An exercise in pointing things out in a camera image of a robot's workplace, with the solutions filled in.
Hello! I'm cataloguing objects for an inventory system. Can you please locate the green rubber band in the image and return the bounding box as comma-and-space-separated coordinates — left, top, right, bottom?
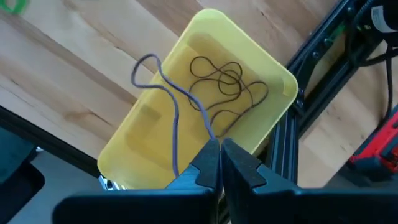
0, 0, 29, 15

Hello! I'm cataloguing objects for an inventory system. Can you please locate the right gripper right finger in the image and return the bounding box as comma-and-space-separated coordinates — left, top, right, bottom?
221, 138, 398, 224

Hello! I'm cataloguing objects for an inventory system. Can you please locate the silver metal bracket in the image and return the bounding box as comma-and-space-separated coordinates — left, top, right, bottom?
98, 175, 127, 190

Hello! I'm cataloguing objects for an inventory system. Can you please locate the yellow plastic basket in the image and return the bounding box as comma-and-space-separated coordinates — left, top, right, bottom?
96, 8, 299, 190

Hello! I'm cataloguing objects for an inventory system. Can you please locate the black power cable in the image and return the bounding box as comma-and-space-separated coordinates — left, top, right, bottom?
357, 46, 398, 125

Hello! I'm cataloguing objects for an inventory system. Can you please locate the red black power station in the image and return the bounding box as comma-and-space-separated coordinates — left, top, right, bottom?
348, 105, 398, 175

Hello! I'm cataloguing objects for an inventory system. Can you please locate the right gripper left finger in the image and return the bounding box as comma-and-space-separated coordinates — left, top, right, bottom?
52, 138, 222, 224

